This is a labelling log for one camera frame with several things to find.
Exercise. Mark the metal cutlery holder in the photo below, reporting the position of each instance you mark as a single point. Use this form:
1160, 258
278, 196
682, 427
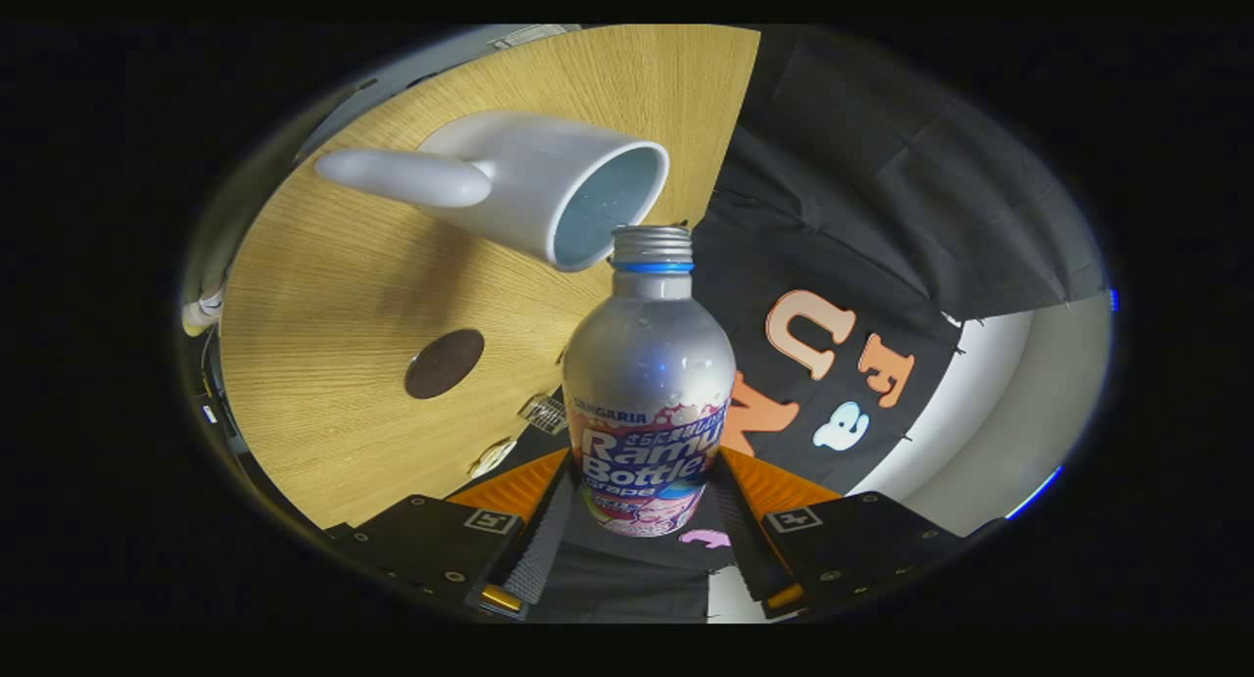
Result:
544, 413

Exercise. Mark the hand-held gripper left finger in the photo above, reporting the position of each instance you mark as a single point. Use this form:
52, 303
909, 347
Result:
539, 550

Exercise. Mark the wooden table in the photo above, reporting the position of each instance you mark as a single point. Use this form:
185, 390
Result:
323, 383

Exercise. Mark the silver juice bottle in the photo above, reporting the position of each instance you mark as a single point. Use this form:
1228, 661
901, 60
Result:
647, 363

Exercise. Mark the white cup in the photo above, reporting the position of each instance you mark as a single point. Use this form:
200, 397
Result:
549, 177

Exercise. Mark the black backdrop cloth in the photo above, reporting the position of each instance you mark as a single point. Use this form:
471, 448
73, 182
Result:
882, 168

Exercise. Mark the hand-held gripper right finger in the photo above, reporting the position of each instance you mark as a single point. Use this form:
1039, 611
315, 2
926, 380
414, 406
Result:
749, 550

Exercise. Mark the white divided tray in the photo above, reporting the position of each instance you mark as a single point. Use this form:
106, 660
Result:
492, 458

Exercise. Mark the round brown coaster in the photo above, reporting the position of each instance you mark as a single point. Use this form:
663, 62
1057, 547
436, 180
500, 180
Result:
445, 363

